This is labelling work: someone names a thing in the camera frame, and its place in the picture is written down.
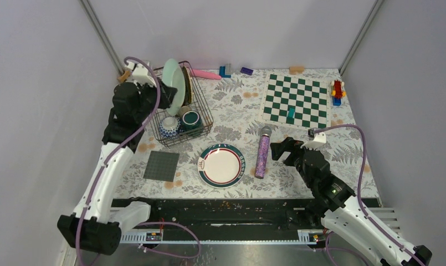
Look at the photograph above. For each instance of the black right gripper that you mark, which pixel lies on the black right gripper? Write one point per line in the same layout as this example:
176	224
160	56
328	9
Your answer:
277	148

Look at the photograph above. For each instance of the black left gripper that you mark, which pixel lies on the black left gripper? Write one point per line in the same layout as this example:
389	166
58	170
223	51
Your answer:
167	94

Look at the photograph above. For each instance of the light green flower plate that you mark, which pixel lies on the light green flower plate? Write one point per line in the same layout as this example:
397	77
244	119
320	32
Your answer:
172	76

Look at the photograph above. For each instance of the white plate green red rim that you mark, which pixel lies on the white plate green red rim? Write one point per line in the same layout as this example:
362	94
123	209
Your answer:
221	165

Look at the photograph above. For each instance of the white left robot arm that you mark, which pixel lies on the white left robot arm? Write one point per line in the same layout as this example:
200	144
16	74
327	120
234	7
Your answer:
91	226

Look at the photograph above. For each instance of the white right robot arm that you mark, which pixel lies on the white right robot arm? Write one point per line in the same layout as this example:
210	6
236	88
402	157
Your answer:
336	207

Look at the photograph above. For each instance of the purple glitter microphone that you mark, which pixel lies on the purple glitter microphone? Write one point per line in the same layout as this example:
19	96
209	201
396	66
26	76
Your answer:
263	148

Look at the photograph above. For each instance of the cream ceramic cup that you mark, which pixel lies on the cream ceramic cup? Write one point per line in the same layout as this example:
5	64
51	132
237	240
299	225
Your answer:
183	110

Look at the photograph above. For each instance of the blue white patterned bowl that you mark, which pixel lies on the blue white patterned bowl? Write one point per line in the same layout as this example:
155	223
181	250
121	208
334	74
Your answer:
169	127

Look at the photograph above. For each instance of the teal block on chessboard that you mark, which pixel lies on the teal block on chessboard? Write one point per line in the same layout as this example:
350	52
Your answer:
291	113

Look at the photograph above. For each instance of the dark green mug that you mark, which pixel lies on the dark green mug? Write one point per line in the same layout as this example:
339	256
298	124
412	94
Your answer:
192	120

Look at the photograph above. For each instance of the pink plastic object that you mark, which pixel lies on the pink plastic object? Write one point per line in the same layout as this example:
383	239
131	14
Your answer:
205	74

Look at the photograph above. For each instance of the wooden corner block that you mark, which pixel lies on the wooden corner block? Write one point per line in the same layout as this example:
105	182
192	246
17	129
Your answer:
125	76

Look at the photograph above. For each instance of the floral tablecloth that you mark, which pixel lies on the floral tablecloth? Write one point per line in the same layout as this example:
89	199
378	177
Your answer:
234	104

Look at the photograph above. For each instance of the green white chessboard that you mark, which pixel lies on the green white chessboard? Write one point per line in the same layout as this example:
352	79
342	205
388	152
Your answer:
311	100

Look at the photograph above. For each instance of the blue toy brick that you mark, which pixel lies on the blue toy brick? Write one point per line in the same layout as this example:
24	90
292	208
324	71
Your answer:
222	73

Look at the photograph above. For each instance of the grey toy brick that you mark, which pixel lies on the grey toy brick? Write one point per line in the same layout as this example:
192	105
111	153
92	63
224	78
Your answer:
228	69

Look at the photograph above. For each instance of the grey studded baseplate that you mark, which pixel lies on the grey studded baseplate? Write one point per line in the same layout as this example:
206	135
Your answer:
161	166

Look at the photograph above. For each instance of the red yellow toy figure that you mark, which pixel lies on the red yellow toy figure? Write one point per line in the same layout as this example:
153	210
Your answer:
337	92

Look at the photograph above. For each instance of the purple toy brick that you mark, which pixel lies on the purple toy brick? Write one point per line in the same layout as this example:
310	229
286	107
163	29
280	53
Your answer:
246	71

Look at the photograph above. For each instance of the black wire dish rack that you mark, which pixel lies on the black wire dish rack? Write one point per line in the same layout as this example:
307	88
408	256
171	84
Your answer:
198	104

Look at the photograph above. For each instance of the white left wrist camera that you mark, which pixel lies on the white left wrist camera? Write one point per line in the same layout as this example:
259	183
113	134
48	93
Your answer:
139	72

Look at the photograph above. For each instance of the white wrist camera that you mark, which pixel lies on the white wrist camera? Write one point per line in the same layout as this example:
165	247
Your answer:
139	72
316	140

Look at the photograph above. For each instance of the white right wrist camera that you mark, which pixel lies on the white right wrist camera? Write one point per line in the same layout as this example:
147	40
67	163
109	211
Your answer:
316	140

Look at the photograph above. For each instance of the aluminium frame rail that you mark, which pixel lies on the aluminium frame rail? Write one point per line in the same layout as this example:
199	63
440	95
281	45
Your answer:
102	35

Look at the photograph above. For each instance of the right aluminium frame post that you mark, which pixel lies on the right aluminium frame post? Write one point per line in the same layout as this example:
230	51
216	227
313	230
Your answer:
361	34

